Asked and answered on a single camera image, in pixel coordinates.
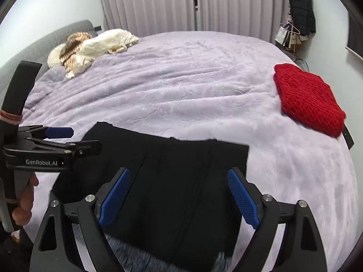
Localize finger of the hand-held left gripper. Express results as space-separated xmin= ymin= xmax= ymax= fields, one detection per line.
xmin=21 ymin=125 xmax=74 ymax=141
xmin=27 ymin=138 xmax=103 ymax=159

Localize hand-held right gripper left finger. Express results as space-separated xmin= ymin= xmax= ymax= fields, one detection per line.
xmin=29 ymin=167 xmax=131 ymax=272

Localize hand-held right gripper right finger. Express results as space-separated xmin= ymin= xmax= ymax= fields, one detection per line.
xmin=227 ymin=168 xmax=328 ymax=272

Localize black pants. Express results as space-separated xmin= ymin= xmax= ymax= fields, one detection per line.
xmin=52 ymin=121 xmax=250 ymax=272

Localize person's left hand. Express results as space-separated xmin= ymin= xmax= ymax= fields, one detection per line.
xmin=12 ymin=173 xmax=39 ymax=226

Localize cream round pillow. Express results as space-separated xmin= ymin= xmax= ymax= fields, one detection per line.
xmin=47 ymin=44 xmax=69 ymax=69

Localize brown striped cloth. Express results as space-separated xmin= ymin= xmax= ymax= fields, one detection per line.
xmin=59 ymin=32 xmax=94 ymax=79

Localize grey padded headboard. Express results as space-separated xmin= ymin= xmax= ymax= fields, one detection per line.
xmin=0 ymin=20 xmax=95 ymax=102

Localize cream crumpled duvet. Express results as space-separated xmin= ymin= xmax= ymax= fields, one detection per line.
xmin=78 ymin=29 xmax=140 ymax=63

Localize purple fleece blanket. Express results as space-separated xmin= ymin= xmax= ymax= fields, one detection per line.
xmin=17 ymin=31 xmax=359 ymax=272

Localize red knitted sweater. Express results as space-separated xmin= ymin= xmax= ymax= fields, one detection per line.
xmin=274 ymin=64 xmax=347 ymax=138

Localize pale pleated curtain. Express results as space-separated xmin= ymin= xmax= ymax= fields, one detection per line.
xmin=196 ymin=0 xmax=292 ymax=44
xmin=98 ymin=0 xmax=197 ymax=39

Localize white paper bags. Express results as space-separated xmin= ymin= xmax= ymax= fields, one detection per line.
xmin=275 ymin=27 xmax=309 ymax=53

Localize pink clothes hanger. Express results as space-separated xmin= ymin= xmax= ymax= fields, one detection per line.
xmin=279 ymin=19 xmax=302 ymax=36

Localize black hanging jacket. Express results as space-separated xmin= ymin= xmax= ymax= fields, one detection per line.
xmin=288 ymin=0 xmax=316 ymax=36

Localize black strap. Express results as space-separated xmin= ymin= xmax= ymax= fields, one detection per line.
xmin=342 ymin=125 xmax=355 ymax=150

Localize dark wall panel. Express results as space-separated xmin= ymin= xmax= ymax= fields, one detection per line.
xmin=345 ymin=13 xmax=363 ymax=61

